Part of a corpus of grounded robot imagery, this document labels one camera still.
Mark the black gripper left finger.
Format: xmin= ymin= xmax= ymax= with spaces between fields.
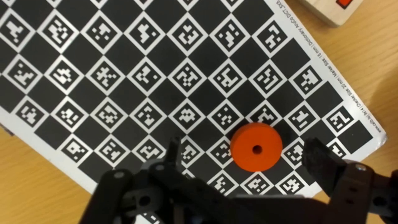
xmin=79 ymin=139 xmax=259 ymax=224

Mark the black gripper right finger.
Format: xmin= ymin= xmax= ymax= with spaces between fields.
xmin=304 ymin=137 xmax=398 ymax=224

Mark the orange disc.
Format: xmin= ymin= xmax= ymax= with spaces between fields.
xmin=229 ymin=122 xmax=285 ymax=173

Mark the black white marker board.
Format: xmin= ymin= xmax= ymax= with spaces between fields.
xmin=0 ymin=0 xmax=390 ymax=224

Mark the wooden number peg board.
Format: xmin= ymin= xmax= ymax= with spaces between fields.
xmin=299 ymin=0 xmax=365 ymax=27

